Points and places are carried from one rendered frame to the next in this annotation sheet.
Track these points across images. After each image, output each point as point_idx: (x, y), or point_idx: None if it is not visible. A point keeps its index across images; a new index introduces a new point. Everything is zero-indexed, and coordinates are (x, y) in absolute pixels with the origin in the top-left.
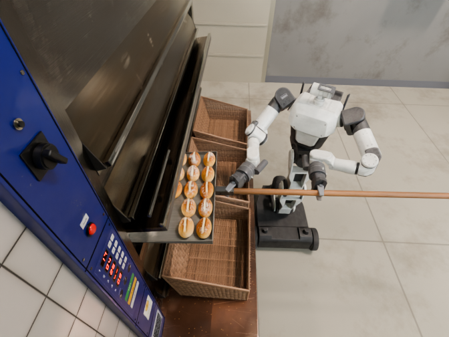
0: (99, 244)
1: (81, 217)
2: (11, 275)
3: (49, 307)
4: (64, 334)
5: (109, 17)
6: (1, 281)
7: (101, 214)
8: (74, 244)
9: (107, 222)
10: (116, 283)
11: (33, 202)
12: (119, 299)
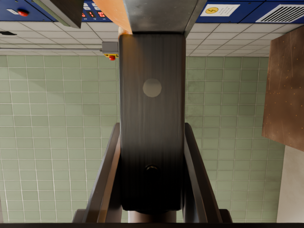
0: (44, 11)
1: (8, 11)
2: (26, 22)
3: (59, 23)
4: (85, 26)
5: None
6: (26, 23)
7: (16, 2)
8: (26, 18)
9: (30, 1)
10: (101, 16)
11: None
12: None
